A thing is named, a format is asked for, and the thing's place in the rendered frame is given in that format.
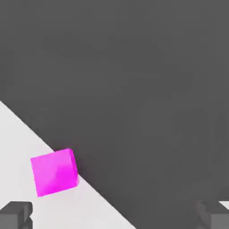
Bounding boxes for small magenta cube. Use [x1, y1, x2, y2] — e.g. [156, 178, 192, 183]
[30, 148, 80, 198]

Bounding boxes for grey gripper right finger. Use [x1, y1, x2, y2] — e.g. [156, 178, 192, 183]
[196, 200, 229, 229]

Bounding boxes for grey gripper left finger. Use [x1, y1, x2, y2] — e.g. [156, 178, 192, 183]
[0, 201, 34, 229]

